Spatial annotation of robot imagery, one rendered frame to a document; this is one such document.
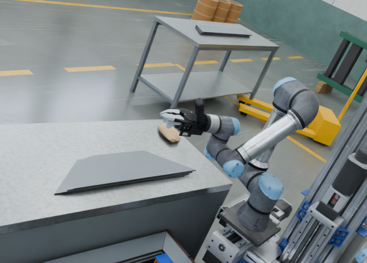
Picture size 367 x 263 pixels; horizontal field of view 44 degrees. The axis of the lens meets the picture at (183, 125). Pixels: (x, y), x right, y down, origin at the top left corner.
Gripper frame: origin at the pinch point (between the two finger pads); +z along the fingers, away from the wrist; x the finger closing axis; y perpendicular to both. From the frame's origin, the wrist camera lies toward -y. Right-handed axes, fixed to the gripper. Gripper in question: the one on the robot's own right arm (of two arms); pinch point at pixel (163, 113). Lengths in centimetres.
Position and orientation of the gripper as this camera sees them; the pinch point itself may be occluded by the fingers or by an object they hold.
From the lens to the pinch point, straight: 172.5
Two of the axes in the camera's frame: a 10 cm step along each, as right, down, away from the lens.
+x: -3.4, -6.4, 6.9
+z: -8.5, -1.0, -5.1
